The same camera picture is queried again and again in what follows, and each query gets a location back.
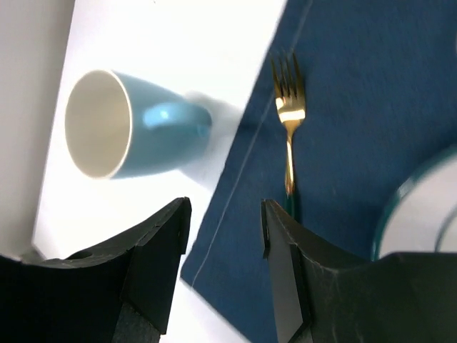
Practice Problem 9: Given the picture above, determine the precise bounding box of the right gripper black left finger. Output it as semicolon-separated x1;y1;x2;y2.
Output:
1;197;191;342

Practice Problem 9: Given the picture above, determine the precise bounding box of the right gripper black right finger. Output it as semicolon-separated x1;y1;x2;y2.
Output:
261;200;456;342

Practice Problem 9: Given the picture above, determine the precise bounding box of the white plate with dark rim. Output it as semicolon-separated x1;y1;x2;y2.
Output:
371;145;456;261

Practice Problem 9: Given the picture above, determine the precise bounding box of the light blue mug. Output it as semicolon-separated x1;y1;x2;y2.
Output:
65;69;212;179

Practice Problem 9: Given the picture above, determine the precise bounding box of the blue placemat with whale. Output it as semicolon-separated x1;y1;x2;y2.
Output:
181;1;456;342

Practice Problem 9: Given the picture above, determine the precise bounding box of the gold fork green handle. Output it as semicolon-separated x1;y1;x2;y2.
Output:
271;51;306;221

